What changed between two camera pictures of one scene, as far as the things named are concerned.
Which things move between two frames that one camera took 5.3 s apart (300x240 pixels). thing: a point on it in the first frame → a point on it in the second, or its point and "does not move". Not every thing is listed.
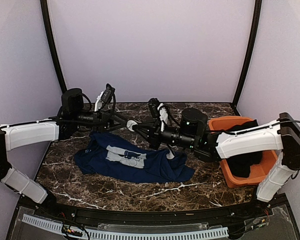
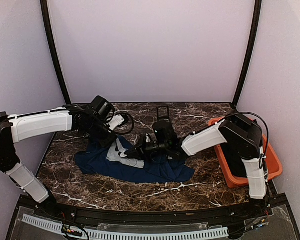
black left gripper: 101,118 → 105,142
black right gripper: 153,134 → 138,152
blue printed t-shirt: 106,154 does not move
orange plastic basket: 258,172 does not move
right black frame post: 244,70 does not move
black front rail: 264,207 does not move
